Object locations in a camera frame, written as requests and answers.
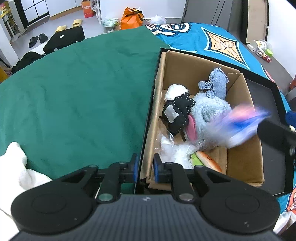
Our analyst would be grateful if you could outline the hotdog plush toy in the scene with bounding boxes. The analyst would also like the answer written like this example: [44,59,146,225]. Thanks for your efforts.
[190,151,222,173]

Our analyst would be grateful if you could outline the blue white tissue pack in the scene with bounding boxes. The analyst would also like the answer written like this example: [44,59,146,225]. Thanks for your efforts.
[206,104,270,149]

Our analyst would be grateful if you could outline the cardboard box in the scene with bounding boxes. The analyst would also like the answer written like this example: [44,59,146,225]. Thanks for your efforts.
[139,50,264,190]

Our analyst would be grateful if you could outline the black stitched felt toy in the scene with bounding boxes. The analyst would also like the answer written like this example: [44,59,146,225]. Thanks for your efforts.
[162,92,196,136]

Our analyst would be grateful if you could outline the white fluffy soft object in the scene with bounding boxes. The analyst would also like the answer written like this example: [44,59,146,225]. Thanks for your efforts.
[164,84,189,101]

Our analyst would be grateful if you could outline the blue-grey small plush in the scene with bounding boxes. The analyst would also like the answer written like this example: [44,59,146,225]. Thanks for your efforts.
[198,68,229,99]

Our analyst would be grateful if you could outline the bagged white plush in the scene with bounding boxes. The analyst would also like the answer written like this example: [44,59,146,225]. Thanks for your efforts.
[159,135,197,169]

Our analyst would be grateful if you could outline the black tray lid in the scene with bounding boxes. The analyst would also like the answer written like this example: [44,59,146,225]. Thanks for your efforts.
[139,49,294,196]

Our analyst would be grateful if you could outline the grey-blue plush toy pink mouth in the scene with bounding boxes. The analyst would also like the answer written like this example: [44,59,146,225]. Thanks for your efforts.
[184,92,231,150]

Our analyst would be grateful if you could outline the green cloth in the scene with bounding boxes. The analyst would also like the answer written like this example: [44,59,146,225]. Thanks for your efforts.
[1,27,167,179]

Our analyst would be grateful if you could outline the small toys on shelf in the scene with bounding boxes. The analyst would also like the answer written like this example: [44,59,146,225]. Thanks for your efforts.
[247,40,273,63]

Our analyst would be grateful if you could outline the white towel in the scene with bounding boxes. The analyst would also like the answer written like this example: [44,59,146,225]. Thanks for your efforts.
[1,142,52,240]

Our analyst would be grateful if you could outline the grey cabinet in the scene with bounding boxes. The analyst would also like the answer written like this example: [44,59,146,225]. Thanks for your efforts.
[182,0,243,37]

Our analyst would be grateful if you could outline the blue patterned blanket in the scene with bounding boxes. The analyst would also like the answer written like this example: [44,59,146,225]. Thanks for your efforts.
[147,23,295,217]

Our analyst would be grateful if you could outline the black dotted cube stool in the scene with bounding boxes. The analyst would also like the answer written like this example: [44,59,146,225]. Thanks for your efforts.
[43,27,85,55]

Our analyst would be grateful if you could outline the black clothing pile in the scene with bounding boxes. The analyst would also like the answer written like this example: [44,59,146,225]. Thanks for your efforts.
[11,52,43,74]

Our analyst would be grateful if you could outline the white plastic bag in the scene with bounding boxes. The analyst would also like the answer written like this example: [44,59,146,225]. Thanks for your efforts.
[149,15,167,25]

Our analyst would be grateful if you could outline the black slipper right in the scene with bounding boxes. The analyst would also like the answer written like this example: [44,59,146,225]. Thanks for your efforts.
[39,33,49,44]

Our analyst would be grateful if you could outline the black slipper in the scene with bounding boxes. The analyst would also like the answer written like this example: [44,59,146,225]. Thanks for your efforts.
[39,33,49,44]
[28,36,39,48]

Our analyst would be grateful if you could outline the yellow slipper left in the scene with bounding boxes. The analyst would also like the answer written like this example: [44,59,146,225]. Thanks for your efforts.
[55,25,67,33]

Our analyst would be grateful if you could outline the yellow slipper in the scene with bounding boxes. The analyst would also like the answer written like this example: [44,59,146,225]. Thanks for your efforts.
[55,25,67,33]
[72,19,82,28]

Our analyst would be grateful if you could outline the black slipper left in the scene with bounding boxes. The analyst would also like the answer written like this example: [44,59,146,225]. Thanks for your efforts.
[28,36,39,48]

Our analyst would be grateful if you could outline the yellow slipper right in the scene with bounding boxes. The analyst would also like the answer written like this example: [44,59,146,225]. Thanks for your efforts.
[72,19,82,28]

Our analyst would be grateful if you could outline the orange bag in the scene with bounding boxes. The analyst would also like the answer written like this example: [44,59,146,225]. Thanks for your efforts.
[120,7,144,30]

